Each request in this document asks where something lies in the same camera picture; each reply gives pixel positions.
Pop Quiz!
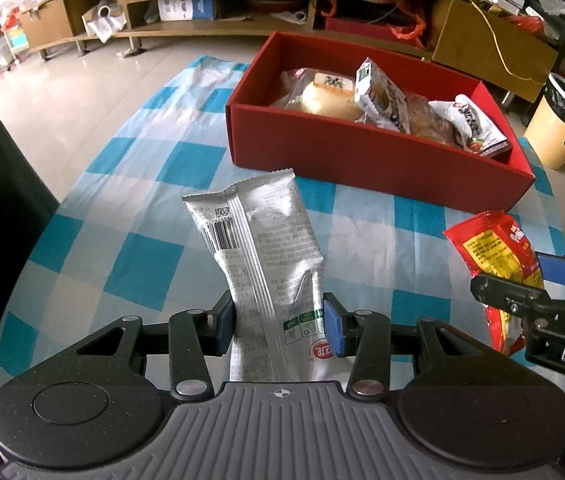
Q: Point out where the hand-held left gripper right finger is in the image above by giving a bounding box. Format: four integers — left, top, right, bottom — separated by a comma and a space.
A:
322, 292, 508, 403

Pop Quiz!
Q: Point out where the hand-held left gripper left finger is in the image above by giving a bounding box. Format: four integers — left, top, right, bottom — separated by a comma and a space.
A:
51, 290, 236, 403

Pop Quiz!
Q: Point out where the red snack packet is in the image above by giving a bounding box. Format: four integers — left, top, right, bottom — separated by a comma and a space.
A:
442, 210, 548, 356

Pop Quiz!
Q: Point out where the silver grey snack packet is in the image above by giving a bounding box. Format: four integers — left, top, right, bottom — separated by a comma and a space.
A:
182, 168, 338, 385

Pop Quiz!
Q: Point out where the small white red packet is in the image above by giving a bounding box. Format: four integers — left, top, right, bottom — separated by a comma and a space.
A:
427, 94, 514, 159

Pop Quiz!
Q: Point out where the red cardboard box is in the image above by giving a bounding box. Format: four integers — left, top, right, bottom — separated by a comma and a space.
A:
225, 30, 536, 213

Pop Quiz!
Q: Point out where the clear bag of yellow snacks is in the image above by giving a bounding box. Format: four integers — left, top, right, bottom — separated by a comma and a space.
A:
359, 94, 463, 147

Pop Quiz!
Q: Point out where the round steamed bun packet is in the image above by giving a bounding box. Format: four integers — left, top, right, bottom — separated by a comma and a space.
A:
270, 67, 368, 122

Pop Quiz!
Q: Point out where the white green snack packet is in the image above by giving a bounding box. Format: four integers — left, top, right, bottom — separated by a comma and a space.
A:
353, 57, 413, 135

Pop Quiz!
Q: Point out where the blue white checkered tablecloth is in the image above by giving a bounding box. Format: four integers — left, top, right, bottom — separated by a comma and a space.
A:
0, 55, 565, 391

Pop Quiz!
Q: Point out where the cream trash bin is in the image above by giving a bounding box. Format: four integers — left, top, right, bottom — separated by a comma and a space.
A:
523, 72, 565, 171

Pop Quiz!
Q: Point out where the red plastic bag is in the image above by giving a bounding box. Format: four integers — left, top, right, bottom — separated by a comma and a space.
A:
509, 14, 545, 38

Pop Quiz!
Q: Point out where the wooden tv stand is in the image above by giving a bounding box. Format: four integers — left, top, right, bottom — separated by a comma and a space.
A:
17, 0, 560, 106

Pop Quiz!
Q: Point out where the orange plastic bag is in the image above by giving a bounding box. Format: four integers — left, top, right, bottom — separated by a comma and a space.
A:
319, 0, 428, 48

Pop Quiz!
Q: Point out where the blue and white box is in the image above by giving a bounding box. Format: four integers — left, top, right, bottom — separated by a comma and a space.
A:
157, 0, 216, 22

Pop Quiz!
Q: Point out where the yellow cable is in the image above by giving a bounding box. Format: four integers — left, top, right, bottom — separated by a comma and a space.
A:
467, 0, 548, 83

